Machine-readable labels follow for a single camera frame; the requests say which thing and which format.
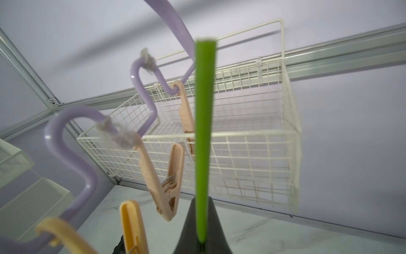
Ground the white wire wall basket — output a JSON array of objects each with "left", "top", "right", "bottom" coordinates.
[{"left": 75, "top": 18, "right": 302, "bottom": 213}]

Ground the purple clip hanger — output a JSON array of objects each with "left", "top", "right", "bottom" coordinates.
[{"left": 1, "top": 1, "right": 195, "bottom": 254}]

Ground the white mesh tiered shelf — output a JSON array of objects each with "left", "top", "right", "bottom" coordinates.
[{"left": 1, "top": 140, "right": 75, "bottom": 242}]

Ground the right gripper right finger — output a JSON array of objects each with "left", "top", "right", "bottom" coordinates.
[{"left": 206, "top": 197, "right": 232, "bottom": 254}]

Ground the pale yellow tulip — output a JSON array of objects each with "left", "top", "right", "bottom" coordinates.
[{"left": 195, "top": 39, "right": 217, "bottom": 244}]

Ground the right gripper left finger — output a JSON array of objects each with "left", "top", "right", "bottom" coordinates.
[{"left": 173, "top": 198, "right": 200, "bottom": 254}]

